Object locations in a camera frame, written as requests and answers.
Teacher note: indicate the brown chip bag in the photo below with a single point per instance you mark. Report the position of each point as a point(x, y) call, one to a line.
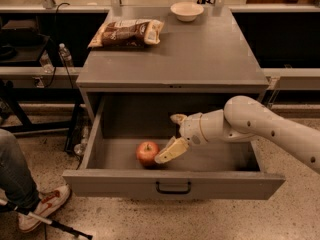
point(135, 32)

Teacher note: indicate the plastic bottle on floor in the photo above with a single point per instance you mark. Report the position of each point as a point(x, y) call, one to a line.
point(79, 149)

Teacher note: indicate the clear water bottle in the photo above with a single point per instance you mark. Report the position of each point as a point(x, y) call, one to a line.
point(65, 56)

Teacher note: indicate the red apple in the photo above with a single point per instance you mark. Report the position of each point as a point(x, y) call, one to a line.
point(146, 152)

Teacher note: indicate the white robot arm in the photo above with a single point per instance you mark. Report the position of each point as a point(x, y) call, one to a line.
point(241, 119)

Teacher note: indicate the black side table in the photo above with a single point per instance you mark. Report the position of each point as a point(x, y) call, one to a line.
point(22, 79)

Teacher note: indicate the person leg in jeans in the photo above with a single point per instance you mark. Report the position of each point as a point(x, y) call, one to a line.
point(15, 177)

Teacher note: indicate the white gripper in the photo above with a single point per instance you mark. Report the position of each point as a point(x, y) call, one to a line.
point(191, 129)

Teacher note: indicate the white bowl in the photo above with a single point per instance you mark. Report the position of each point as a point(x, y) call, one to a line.
point(186, 11)

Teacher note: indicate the grey open drawer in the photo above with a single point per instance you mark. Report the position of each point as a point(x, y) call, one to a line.
point(218, 170)

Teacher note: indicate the grey metal cabinet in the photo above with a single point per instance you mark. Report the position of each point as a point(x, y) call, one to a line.
point(209, 55)

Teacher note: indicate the black drawer handle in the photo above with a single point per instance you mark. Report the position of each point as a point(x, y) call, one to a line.
point(173, 189)

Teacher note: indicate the white red sneaker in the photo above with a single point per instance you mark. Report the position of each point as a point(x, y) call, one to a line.
point(48, 204)

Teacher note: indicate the black grey stick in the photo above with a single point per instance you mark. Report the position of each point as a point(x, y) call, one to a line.
point(12, 207)

